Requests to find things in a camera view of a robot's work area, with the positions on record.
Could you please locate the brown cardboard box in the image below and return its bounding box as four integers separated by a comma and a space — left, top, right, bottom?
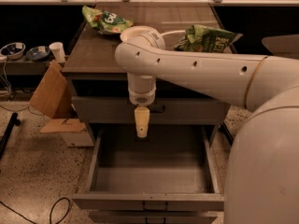
29, 61, 86, 133

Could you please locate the green chip bag left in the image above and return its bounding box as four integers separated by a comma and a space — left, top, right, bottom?
82, 6, 134, 35

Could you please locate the grey top drawer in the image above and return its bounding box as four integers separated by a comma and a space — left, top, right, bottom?
72, 96, 230, 125

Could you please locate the black floor cable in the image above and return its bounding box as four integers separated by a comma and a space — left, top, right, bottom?
0, 197, 72, 224

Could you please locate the green chip bag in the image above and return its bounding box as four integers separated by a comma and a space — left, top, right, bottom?
82, 6, 134, 35
174, 24, 243, 53

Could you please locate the grey bottom drawer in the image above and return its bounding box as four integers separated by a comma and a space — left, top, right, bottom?
89, 211, 217, 224

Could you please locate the blue bowl right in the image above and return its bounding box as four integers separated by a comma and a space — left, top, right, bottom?
26, 46, 50, 62

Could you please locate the grey side shelf left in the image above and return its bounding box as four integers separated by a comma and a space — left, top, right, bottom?
0, 56, 54, 76

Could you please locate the green chip bag right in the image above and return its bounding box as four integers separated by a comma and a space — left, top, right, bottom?
174, 24, 243, 53

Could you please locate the black stand leg left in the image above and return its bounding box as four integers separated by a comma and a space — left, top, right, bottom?
0, 112, 21, 159

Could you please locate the blue bowl left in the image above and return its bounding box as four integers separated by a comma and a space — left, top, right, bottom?
0, 42, 26, 60

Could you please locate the white paper cup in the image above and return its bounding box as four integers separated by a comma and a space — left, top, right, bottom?
49, 42, 65, 63

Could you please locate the grey drawer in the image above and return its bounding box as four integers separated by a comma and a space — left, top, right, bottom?
72, 96, 230, 125
89, 211, 217, 224
73, 125, 224, 212

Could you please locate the black stand leg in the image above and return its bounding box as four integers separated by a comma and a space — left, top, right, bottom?
0, 112, 21, 159
220, 123, 234, 145

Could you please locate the black stand leg right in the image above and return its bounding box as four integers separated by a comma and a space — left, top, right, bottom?
220, 123, 234, 145

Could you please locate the white bowl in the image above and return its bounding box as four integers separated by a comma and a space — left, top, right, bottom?
120, 26, 152, 42

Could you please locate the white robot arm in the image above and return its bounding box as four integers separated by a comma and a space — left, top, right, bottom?
115, 31, 299, 224

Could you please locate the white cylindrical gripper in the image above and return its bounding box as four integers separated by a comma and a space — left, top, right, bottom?
127, 73, 156, 138

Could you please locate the grey middle drawer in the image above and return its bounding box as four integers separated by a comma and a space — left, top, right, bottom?
73, 125, 224, 212

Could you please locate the grey drawer cabinet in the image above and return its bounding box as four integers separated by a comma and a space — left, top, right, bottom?
63, 2, 224, 141

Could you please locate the blue bowl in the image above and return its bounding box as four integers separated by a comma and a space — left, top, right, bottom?
0, 42, 26, 60
26, 46, 50, 62

